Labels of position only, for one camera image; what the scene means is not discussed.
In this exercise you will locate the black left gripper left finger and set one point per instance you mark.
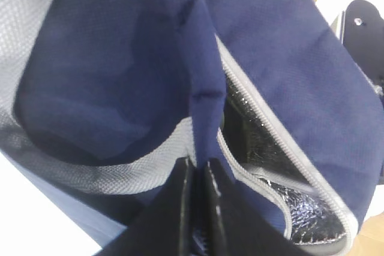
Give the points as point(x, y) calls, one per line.
point(163, 228)

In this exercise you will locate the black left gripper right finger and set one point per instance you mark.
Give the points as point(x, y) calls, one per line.
point(232, 226)

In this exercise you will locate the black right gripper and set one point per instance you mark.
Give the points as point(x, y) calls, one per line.
point(363, 38)

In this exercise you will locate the navy blue lunch bag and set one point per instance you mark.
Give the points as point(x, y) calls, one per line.
point(99, 98)

